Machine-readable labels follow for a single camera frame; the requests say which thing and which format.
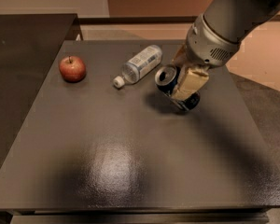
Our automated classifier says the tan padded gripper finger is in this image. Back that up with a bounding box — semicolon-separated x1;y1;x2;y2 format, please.
172;45;188;67
171;64;209;101

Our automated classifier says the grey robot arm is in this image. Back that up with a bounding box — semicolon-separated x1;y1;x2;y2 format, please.
171;0;280;101

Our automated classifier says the clear plastic water bottle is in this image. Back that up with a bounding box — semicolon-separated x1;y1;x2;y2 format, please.
113;45;162;89

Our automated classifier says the red apple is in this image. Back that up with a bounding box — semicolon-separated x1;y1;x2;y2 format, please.
59;56;87;82

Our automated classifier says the black pepsi can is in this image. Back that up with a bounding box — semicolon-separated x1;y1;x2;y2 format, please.
155;64;200;112

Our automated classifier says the dark side table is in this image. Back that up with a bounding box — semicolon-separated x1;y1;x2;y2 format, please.
0;14;82;168

